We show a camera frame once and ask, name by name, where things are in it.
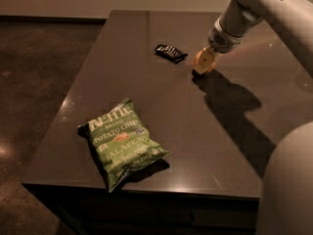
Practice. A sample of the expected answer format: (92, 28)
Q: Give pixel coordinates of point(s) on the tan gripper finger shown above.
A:
(206, 61)

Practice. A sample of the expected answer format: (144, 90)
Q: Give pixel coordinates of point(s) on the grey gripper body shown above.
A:
(222, 41)

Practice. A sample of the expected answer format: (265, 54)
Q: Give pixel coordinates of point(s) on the black rxbar chocolate bar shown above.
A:
(170, 53)

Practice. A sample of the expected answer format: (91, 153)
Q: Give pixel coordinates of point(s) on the green jalapeno chips bag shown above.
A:
(122, 142)

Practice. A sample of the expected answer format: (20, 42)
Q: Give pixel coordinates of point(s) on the dark counter cabinet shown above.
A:
(92, 211)

